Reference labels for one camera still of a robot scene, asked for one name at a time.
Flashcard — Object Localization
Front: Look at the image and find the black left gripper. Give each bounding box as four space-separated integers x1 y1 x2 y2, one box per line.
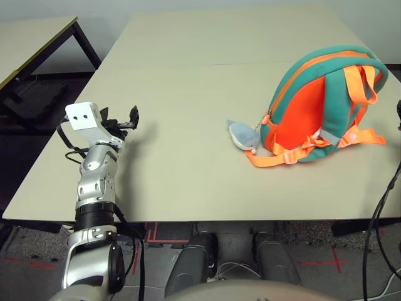
98 105 141 142

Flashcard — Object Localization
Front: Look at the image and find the green and orange backpack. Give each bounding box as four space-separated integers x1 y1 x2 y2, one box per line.
245 45 390 168

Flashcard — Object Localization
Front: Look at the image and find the grey white plush toy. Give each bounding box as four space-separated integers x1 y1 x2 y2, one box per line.
225 118 261 155

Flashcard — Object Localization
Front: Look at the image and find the black foam pad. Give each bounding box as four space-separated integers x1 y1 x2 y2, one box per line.
0 81 69 130

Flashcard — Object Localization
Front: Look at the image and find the black-framed side table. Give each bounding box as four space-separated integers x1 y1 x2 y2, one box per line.
0 14 102 111

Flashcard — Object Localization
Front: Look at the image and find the grey robot left leg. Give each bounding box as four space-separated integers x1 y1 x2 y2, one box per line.
164 231 219 298

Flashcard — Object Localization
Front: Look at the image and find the grey robot leg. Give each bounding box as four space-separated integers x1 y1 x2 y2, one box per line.
253 230 302 287
164 231 219 298

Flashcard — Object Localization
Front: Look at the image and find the grey robot right leg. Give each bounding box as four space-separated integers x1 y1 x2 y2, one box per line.
253 230 302 287

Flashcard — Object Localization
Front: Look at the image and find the beige robot torso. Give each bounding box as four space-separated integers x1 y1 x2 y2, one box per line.
162 278 346 301

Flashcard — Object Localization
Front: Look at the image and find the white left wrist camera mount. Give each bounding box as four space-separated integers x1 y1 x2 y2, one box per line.
64 101 125 149

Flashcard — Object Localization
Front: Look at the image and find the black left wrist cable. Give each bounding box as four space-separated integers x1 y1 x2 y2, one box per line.
55 121 145 301

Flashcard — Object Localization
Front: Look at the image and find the white floor cable bundle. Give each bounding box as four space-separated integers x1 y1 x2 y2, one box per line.
380 275 401 298

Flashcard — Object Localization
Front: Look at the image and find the thin white floor cable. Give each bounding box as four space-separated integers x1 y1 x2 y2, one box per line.
215 261 261 280

